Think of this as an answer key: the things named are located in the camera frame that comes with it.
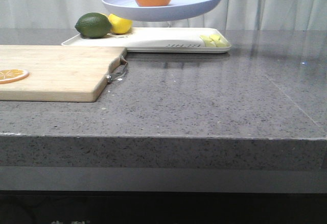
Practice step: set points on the bamboo cutting board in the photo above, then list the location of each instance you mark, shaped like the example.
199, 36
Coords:
59, 73

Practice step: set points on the yellow lemon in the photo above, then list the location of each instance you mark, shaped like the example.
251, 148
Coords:
119, 25

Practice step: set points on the blue plate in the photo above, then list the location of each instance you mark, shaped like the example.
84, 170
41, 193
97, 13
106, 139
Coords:
175, 10

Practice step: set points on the white plastic tray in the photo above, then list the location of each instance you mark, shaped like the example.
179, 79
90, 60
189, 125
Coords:
160, 40

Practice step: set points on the green lime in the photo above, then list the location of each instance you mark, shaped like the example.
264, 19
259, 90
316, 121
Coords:
93, 25

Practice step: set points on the orange slice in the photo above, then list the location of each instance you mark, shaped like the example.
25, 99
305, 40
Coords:
13, 75

